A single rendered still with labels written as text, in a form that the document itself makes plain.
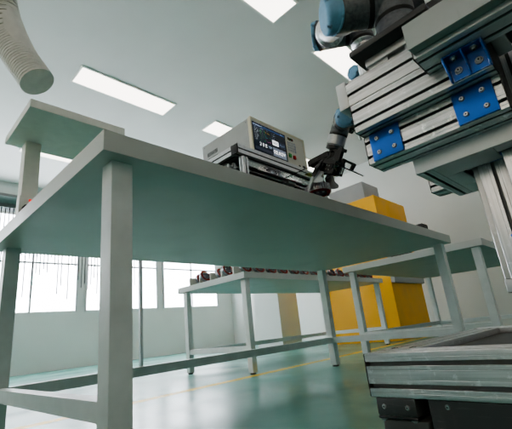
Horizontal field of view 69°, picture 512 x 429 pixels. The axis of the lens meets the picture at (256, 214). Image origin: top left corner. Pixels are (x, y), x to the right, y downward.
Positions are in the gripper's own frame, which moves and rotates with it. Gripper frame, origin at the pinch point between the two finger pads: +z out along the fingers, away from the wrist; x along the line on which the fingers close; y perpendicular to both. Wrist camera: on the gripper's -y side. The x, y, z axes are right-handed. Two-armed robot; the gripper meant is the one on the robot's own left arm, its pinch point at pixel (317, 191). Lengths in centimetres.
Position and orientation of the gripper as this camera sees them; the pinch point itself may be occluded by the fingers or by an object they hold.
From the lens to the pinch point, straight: 159.9
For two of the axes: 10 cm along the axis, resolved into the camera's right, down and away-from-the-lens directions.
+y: 6.6, 2.3, -7.1
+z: -2.6, 9.6, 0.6
